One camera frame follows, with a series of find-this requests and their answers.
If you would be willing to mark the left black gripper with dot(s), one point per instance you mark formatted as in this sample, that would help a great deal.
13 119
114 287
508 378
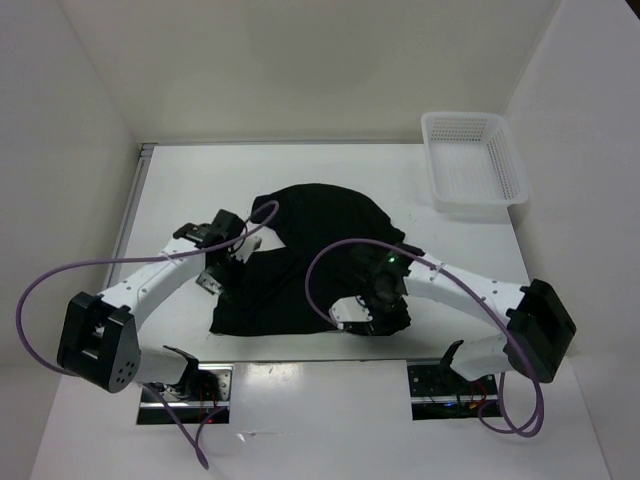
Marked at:
212 285

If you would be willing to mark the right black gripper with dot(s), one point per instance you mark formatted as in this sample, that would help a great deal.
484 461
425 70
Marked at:
382 321

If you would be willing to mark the black shorts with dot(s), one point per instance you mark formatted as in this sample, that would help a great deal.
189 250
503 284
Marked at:
283 291

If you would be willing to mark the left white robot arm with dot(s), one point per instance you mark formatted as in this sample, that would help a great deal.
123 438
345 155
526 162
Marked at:
99 340

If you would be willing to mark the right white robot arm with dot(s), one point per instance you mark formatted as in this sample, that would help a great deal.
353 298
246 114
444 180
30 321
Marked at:
534 329

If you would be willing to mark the white plastic basket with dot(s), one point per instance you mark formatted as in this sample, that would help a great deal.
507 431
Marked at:
473 163

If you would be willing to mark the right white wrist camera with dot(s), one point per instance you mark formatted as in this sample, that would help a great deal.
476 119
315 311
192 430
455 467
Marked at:
350 314

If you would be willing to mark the aluminium table edge rail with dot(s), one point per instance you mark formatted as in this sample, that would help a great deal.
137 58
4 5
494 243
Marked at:
119 192

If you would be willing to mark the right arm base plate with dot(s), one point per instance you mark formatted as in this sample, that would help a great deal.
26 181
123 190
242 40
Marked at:
438 394

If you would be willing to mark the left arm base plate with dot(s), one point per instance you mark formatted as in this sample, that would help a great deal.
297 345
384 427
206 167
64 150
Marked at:
207 402

